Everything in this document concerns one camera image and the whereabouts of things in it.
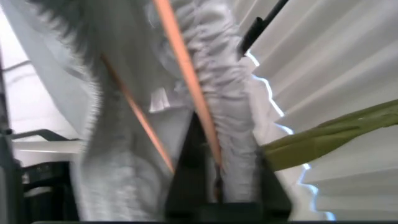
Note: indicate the pink clothes hanger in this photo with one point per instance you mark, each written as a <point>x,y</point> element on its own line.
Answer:
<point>186,68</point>

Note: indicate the pale grey shorts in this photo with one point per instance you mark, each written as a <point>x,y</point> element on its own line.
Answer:
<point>124,124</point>

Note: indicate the black clothes rack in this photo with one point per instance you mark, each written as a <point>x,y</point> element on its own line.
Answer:
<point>255,29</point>

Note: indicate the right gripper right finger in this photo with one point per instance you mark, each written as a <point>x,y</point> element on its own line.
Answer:
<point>273,193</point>

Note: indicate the white curtain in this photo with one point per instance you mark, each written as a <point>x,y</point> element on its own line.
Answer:
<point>342,62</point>

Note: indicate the green printed t-shirt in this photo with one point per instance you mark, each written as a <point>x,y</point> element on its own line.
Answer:
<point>326,137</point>

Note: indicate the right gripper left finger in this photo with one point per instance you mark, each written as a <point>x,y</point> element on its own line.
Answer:
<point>189,180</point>

